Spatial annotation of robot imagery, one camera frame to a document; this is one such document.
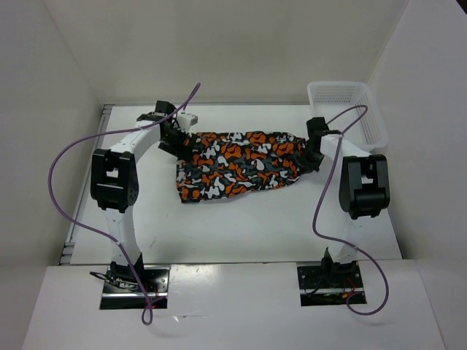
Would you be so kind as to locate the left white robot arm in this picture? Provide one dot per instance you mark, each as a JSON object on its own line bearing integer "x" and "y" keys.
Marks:
{"x": 114, "y": 183}

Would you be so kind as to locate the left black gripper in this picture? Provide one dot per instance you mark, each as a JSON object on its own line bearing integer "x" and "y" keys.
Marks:
{"x": 180, "y": 151}

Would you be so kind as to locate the white plastic basket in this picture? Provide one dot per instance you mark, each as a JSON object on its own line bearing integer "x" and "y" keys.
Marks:
{"x": 349, "y": 104}

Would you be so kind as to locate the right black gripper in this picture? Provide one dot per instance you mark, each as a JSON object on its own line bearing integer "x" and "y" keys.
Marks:
{"x": 306, "y": 165}

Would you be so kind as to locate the aluminium table edge rail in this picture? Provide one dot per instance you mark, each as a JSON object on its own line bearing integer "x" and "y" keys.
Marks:
{"x": 68, "y": 247}

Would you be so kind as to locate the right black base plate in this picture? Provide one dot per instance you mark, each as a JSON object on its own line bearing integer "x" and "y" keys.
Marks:
{"x": 332, "y": 290}

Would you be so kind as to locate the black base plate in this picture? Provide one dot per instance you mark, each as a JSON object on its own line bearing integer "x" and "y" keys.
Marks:
{"x": 332, "y": 290}
{"x": 122, "y": 294}

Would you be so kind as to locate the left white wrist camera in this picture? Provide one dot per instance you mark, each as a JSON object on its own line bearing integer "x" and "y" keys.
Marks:
{"x": 186, "y": 120}

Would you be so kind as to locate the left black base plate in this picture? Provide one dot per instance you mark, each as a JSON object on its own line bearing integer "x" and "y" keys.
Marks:
{"x": 122, "y": 294}

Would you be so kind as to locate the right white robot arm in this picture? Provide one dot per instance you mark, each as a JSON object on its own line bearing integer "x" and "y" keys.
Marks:
{"x": 364, "y": 192}

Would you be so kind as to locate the orange camouflage shorts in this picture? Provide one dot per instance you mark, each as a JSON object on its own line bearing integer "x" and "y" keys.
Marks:
{"x": 216, "y": 166}

